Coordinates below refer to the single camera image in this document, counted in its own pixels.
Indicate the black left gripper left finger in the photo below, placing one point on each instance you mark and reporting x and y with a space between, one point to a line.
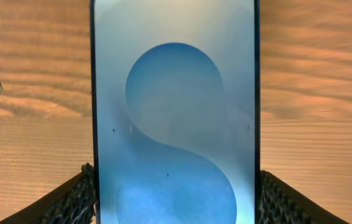
71 203

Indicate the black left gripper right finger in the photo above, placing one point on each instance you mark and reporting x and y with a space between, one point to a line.
282 204

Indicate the blue screen smartphone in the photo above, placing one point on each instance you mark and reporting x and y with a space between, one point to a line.
176 110

